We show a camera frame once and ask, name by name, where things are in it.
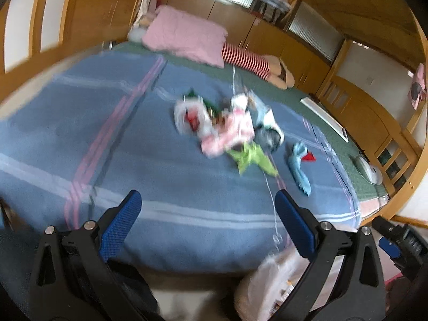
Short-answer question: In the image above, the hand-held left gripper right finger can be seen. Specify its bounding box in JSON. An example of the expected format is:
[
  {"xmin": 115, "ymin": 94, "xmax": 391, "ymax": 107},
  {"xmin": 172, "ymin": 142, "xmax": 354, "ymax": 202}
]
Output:
[{"xmin": 274, "ymin": 189, "xmax": 387, "ymax": 321}]

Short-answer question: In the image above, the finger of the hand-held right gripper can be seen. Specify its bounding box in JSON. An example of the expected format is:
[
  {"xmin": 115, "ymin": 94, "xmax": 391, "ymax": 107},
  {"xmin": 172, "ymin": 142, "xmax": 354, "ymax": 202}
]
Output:
[{"xmin": 372, "ymin": 216, "xmax": 407, "ymax": 259}]

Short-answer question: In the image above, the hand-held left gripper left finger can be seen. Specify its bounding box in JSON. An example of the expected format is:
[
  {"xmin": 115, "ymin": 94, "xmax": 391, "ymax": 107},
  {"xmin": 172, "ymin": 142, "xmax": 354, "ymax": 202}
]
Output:
[{"xmin": 28, "ymin": 190, "xmax": 164, "ymax": 321}]

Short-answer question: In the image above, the white plastic bag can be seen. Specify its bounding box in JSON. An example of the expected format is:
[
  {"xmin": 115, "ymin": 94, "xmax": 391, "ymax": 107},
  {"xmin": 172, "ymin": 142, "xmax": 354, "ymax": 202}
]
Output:
[{"xmin": 233, "ymin": 250, "xmax": 331, "ymax": 321}]

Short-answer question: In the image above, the blue striped blanket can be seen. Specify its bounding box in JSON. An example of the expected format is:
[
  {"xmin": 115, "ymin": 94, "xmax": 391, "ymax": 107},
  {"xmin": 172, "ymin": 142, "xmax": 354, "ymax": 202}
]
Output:
[{"xmin": 0, "ymin": 52, "xmax": 363, "ymax": 275}]

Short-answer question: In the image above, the white round device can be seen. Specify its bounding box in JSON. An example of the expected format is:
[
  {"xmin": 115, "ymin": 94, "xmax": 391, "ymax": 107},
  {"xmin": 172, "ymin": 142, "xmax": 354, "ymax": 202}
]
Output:
[{"xmin": 354, "ymin": 155, "xmax": 382, "ymax": 184}]

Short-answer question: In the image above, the green cloth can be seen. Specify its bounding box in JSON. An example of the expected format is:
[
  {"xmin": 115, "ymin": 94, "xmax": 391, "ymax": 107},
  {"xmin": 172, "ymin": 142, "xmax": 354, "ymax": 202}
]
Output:
[{"xmin": 227, "ymin": 142, "xmax": 279, "ymax": 177}]

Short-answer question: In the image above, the white long flat bar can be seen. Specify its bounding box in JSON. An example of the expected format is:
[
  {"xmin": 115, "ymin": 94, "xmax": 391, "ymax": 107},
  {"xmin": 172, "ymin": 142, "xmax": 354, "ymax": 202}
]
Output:
[{"xmin": 300, "ymin": 97, "xmax": 349, "ymax": 141}]

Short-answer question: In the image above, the white fluffy sock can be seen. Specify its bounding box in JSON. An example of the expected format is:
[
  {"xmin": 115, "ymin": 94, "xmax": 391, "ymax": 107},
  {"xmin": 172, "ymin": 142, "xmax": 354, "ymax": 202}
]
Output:
[{"xmin": 173, "ymin": 96, "xmax": 209, "ymax": 136}]

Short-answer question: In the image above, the dark green wrapper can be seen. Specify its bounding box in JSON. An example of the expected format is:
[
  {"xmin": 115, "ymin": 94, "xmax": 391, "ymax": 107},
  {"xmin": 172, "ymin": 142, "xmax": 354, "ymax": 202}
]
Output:
[{"xmin": 185, "ymin": 89, "xmax": 218, "ymax": 114}]

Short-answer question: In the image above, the pink hanging cloth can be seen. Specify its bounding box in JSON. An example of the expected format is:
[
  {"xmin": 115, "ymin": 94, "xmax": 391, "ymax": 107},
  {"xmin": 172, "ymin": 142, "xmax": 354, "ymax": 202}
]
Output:
[{"xmin": 410, "ymin": 63, "xmax": 428, "ymax": 110}]

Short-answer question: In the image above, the striped plush doll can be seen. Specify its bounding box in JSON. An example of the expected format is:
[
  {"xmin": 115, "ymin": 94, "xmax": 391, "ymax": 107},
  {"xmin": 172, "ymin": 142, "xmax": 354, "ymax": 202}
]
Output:
[{"xmin": 221, "ymin": 42, "xmax": 295, "ymax": 90}]

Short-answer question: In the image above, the pink pillow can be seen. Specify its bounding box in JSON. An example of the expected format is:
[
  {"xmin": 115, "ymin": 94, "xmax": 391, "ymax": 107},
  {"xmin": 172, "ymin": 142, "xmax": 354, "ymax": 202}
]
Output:
[{"xmin": 140, "ymin": 6, "xmax": 228, "ymax": 68}]

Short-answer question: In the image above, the wooden wardrobe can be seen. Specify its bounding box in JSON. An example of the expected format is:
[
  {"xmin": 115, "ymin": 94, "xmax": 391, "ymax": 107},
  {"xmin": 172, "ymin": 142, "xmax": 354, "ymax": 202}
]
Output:
[{"xmin": 160, "ymin": 0, "xmax": 335, "ymax": 91}]

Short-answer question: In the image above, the wooden door with glass panes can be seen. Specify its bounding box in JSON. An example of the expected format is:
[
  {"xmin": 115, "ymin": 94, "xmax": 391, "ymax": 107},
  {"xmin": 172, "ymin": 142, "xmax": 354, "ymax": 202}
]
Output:
[{"xmin": 0, "ymin": 0, "xmax": 149, "ymax": 74}]

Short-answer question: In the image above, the shelf of books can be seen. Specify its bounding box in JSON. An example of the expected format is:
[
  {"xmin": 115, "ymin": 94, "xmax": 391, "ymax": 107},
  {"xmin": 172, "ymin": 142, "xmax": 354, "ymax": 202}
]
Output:
[{"xmin": 256, "ymin": 0, "xmax": 300, "ymax": 25}]

